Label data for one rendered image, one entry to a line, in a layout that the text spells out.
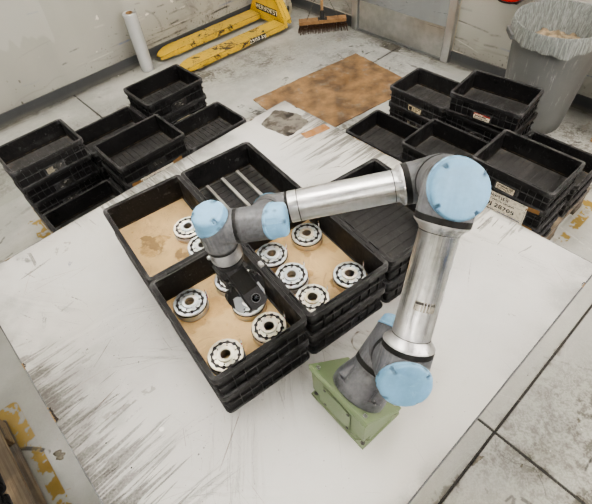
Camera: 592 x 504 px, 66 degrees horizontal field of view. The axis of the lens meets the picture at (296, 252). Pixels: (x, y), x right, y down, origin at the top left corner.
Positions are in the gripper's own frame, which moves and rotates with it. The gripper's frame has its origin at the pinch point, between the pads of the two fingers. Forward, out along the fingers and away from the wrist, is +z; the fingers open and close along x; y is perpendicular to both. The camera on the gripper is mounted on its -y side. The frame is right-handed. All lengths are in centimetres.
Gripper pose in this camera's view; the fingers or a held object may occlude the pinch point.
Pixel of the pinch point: (252, 305)
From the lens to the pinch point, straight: 119.4
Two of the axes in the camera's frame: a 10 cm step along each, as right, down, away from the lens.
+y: -5.9, -5.9, 5.5
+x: -8.0, 5.5, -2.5
